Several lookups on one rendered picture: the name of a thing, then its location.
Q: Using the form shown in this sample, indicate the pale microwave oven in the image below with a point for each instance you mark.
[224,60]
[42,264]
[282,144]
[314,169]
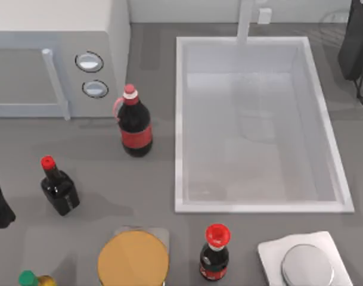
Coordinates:
[26,74]

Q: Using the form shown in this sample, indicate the small microwave knob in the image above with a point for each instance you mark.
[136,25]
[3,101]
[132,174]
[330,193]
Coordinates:
[95,88]

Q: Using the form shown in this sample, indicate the yellow bottle with green cap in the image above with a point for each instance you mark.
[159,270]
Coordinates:
[35,279]

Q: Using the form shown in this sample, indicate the white sink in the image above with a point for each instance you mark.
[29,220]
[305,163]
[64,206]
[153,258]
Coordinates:
[252,134]

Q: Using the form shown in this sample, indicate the small dark cola bottle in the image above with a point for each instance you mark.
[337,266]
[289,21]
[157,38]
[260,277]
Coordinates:
[214,259]

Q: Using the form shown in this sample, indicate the large microwave knob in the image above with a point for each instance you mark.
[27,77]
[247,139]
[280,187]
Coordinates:
[89,61]

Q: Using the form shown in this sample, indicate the dark square sauce bottle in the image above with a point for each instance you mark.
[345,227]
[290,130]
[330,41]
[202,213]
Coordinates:
[59,189]

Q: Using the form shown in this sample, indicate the white kitchen scale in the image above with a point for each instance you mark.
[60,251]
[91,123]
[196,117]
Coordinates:
[303,259]

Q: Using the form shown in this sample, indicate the tall white tap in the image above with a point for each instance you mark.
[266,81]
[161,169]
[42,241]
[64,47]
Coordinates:
[244,21]

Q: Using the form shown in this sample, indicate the large dark cola bottle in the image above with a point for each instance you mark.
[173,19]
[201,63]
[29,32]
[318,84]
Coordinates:
[135,128]

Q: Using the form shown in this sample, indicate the white wall socket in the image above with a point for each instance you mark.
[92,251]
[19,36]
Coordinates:
[264,15]

